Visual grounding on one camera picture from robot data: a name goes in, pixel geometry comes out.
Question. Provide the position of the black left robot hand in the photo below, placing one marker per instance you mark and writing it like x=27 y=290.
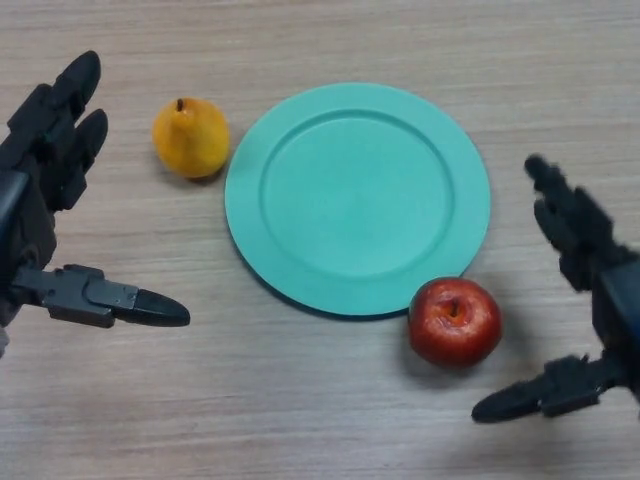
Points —
x=30 y=220

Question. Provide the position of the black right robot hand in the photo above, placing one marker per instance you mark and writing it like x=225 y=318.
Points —
x=615 y=310

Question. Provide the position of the red apple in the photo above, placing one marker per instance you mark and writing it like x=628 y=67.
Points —
x=452 y=325

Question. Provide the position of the green round plate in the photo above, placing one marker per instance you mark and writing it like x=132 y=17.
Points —
x=350 y=200

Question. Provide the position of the yellow pear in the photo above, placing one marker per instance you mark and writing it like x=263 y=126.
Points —
x=192 y=142

